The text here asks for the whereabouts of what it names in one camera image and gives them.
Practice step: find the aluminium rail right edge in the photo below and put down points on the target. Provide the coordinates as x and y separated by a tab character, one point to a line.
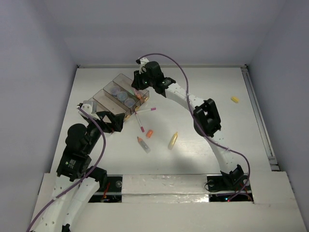
260	121

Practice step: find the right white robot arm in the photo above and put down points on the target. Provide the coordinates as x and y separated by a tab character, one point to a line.
207	122

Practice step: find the clear tape roll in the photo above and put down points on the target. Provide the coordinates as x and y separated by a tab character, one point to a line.
115	90

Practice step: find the small orange eraser cap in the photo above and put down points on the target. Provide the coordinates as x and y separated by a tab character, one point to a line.
149	133

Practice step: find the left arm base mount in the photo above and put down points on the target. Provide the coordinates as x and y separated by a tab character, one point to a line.
112	193

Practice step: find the grey orange-tipped marker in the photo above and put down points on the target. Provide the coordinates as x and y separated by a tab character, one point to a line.
143	145

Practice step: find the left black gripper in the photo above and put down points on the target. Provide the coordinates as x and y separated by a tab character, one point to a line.
102	121

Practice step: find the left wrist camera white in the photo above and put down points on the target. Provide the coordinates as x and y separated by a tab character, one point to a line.
90	107

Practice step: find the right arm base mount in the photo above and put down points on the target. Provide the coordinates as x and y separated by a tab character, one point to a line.
232	187

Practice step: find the silver taped front board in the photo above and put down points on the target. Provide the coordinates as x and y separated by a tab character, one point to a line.
157	188

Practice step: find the clear brown compartment organizer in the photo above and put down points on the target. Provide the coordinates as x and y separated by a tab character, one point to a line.
107	102

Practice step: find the yellow eraser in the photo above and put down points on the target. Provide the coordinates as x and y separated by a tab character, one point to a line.
235	99

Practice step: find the yellow highlighter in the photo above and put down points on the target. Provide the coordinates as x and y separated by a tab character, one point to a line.
173	141

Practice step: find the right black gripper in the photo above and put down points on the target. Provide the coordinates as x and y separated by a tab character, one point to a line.
136	83

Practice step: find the white pink-capped pen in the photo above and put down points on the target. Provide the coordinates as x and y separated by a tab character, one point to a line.
145	110

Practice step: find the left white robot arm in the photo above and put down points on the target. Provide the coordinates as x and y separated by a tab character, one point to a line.
76	179

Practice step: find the white red-capped pen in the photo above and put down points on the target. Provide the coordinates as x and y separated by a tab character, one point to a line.
139	123

